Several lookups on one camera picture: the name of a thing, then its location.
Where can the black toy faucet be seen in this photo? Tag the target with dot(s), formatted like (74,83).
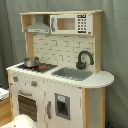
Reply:
(82,65)

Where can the wooden toy kitchen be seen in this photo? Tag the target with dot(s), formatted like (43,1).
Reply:
(87,97)

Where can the grey range hood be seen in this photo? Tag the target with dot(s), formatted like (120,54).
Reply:
(39,26)

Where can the grey ice dispenser panel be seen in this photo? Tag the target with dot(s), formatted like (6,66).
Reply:
(62,106)

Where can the grey toy sink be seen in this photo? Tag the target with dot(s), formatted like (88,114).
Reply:
(72,74)

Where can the right red stove knob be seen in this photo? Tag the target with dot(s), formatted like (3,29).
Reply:
(34,83)

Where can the black toy stovetop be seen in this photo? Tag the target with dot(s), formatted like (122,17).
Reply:
(42,67)

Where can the grey fridge door handle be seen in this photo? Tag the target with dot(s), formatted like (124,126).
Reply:
(49,109)

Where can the white toy microwave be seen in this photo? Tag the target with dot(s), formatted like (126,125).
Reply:
(71,24)

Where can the left red stove knob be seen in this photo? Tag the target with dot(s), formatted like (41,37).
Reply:
(15,78)

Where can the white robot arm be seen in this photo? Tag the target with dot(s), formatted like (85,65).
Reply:
(20,121)

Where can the small metal pot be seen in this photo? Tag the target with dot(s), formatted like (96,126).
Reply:
(31,61)

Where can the red stove knob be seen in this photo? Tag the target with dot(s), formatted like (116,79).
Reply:
(34,83)
(15,78)

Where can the toy oven door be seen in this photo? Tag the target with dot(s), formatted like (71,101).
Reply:
(27,104)

